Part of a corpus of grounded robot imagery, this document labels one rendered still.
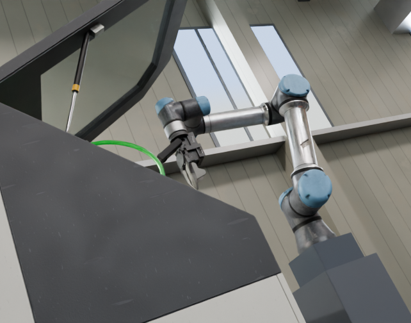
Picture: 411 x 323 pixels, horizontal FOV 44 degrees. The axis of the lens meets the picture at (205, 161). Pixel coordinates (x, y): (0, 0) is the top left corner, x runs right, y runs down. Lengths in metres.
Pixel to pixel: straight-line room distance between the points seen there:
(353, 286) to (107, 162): 0.91
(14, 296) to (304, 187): 1.00
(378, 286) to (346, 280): 0.12
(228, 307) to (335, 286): 0.58
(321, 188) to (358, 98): 4.93
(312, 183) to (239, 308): 0.66
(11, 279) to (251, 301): 0.54
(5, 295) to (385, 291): 1.20
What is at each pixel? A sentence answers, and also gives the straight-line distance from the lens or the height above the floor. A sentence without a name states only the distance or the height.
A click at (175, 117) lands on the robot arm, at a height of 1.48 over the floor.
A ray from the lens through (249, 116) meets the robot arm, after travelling 2.04.
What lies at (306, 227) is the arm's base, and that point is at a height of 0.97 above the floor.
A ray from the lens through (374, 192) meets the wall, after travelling 5.90.
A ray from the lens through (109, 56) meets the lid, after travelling 1.87.
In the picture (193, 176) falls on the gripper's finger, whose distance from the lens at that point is 1.73.
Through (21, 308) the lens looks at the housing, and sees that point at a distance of 1.19.
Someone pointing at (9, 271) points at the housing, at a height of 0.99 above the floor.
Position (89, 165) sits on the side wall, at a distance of 1.32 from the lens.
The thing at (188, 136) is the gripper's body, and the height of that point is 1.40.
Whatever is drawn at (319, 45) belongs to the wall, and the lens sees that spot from 6.98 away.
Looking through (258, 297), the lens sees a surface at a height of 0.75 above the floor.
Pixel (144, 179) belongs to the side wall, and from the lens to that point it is 1.32.
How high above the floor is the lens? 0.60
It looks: 23 degrees up
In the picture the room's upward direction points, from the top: 24 degrees counter-clockwise
